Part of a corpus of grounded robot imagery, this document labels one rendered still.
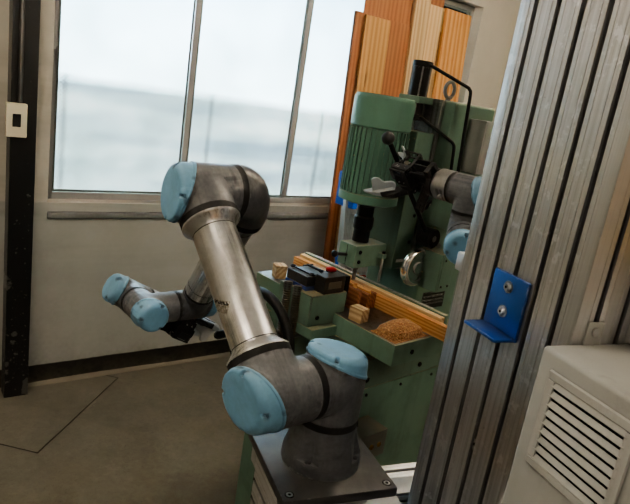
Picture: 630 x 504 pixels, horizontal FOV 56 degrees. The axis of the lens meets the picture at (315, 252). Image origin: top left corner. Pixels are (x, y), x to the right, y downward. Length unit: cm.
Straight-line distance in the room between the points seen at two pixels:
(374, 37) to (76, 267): 189
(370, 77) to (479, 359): 254
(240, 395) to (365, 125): 94
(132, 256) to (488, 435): 228
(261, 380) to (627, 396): 53
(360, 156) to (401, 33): 190
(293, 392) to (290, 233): 242
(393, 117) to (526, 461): 109
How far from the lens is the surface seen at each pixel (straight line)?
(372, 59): 336
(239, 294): 106
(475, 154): 190
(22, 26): 261
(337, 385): 106
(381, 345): 158
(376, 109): 169
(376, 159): 170
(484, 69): 424
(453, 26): 381
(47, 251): 286
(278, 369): 100
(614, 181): 79
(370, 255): 182
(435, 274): 184
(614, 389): 74
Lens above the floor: 149
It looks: 15 degrees down
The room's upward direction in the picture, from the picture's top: 9 degrees clockwise
